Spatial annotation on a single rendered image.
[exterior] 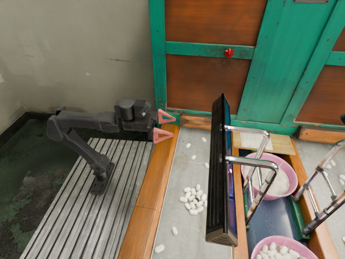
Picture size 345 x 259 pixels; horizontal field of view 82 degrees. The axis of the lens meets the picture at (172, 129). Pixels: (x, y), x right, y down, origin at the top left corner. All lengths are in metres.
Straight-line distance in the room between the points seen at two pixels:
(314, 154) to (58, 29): 2.19
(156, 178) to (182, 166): 0.16
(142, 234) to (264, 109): 0.89
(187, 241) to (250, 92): 0.78
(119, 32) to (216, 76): 1.13
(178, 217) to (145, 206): 0.15
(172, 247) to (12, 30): 2.27
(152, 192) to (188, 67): 0.65
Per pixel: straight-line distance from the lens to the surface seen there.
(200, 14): 1.02
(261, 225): 1.07
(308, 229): 1.05
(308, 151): 1.39
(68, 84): 2.48
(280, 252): 1.00
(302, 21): 1.08
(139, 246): 0.88
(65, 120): 0.90
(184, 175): 1.05
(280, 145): 1.28
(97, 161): 1.04
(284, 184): 1.18
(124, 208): 1.06
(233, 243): 0.58
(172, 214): 0.95
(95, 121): 0.84
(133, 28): 1.95
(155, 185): 0.99
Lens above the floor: 1.59
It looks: 42 degrees down
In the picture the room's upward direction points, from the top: straight up
